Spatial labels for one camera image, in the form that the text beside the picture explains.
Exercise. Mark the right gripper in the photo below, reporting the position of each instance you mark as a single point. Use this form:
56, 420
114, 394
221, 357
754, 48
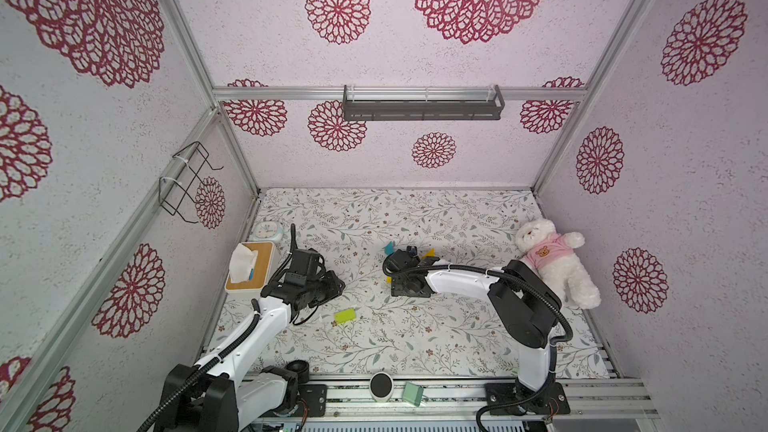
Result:
402, 261

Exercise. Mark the black wall shelf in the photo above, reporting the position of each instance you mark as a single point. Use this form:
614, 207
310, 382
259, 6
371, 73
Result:
416, 110

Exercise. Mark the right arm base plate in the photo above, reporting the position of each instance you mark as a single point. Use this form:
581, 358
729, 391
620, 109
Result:
513, 399

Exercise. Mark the tissue box wooden lid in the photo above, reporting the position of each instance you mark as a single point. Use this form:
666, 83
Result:
251, 266

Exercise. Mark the green block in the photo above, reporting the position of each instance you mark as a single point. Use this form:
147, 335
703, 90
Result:
345, 316

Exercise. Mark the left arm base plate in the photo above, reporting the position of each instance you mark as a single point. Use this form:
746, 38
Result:
300, 399

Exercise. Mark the green cube on rail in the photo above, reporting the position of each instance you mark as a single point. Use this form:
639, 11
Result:
412, 394

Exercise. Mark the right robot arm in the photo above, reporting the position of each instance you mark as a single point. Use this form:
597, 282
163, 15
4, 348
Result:
529, 310

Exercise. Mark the black wire wall rack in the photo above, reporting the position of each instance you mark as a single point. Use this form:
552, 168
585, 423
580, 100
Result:
176, 190

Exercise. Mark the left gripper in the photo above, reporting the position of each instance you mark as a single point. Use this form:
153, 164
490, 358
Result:
334, 289

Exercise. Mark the white teddy bear pink shirt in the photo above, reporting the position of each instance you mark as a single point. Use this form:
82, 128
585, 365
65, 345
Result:
553, 257

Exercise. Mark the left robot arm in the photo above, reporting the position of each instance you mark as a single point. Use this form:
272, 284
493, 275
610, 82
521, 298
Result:
211, 395

